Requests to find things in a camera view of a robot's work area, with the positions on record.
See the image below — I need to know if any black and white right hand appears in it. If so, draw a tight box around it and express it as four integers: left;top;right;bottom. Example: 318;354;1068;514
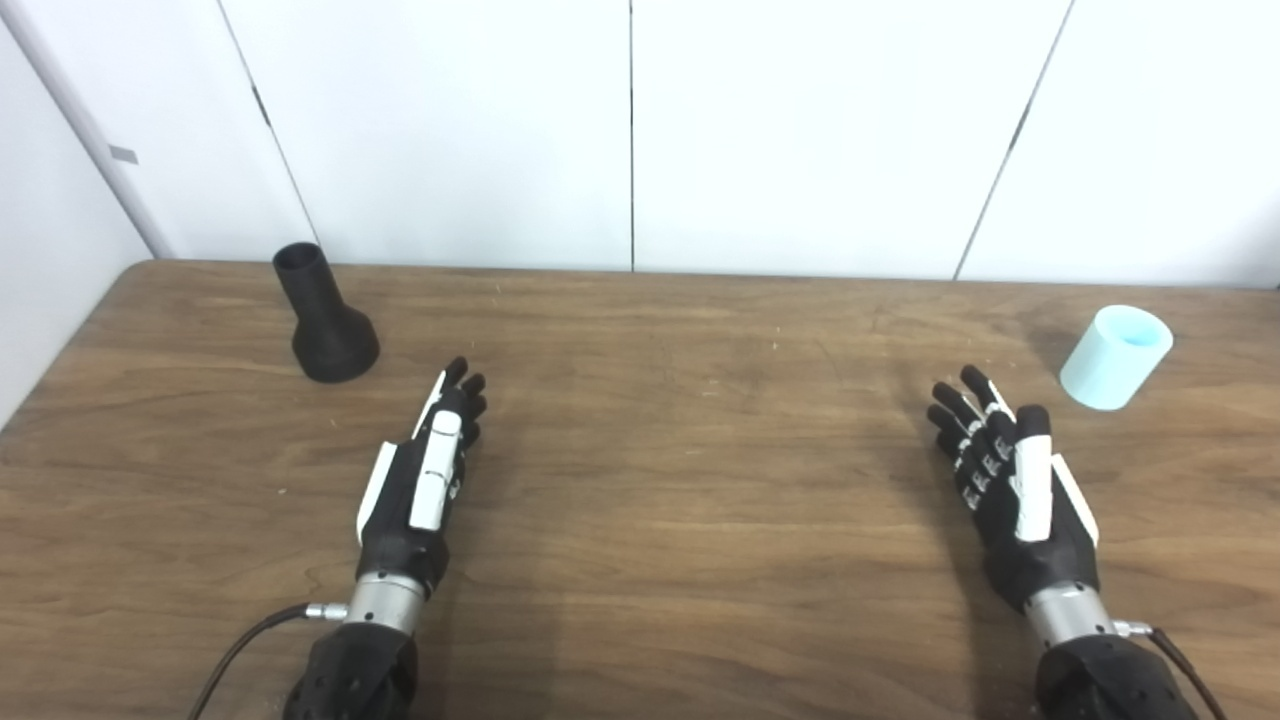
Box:
926;365;1101;613

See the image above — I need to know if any black and white left hand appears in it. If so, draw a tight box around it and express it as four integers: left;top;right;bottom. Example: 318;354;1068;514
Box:
355;356;489;601

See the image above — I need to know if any light blue cup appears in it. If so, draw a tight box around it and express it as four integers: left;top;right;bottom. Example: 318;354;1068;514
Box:
1059;305;1174;411

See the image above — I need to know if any black nozzle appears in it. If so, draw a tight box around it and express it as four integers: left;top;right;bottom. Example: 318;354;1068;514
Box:
272;242;381;384

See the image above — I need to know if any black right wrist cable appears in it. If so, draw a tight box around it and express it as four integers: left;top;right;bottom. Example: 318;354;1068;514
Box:
1113;620;1229;720

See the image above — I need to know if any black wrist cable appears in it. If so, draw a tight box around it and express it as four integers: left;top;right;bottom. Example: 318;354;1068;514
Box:
1113;620;1229;720
188;603;349;720

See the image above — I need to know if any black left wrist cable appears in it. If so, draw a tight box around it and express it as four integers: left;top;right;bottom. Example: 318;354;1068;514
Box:
188;603;349;720

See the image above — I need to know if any white corner post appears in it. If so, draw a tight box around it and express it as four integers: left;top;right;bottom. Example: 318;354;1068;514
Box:
0;0;181;261

